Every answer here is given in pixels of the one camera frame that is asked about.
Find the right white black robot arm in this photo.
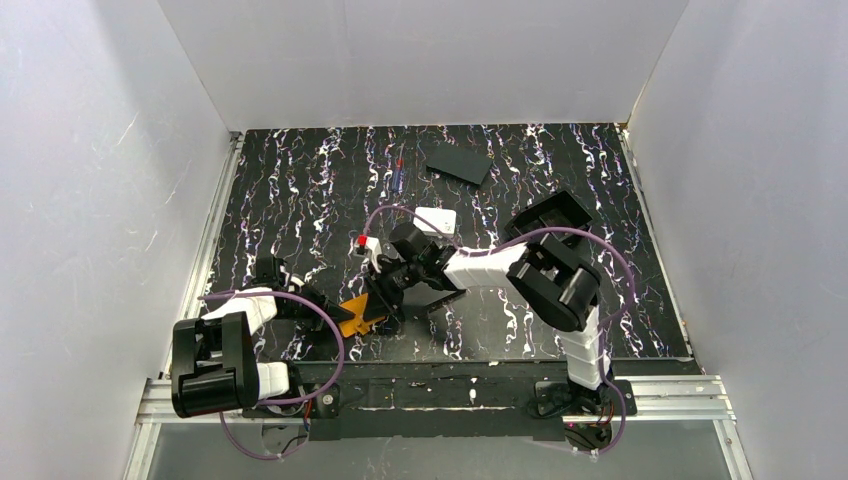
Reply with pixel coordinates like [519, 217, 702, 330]
[354, 222, 610, 390]

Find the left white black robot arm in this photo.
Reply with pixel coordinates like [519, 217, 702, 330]
[170, 256, 357, 418]

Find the black network switch box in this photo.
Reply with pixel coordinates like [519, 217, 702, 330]
[400, 283, 466, 320]

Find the black plastic box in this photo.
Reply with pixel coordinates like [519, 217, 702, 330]
[503, 190, 595, 240]

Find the flat black box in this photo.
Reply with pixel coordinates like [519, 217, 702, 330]
[425, 144, 493, 186]

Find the blue red screwdriver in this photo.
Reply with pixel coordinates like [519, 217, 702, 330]
[390, 153, 404, 193]

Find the white rectangular box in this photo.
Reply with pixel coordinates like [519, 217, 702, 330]
[413, 207, 458, 238]

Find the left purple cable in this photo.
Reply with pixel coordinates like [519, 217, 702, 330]
[198, 288, 347, 461]

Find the orange leather card holder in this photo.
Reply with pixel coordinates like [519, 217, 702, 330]
[338, 293, 388, 338]

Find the left aluminium side rail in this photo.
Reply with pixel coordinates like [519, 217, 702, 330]
[158, 131, 243, 379]

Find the aluminium front frame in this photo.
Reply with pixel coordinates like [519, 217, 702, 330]
[124, 372, 752, 479]

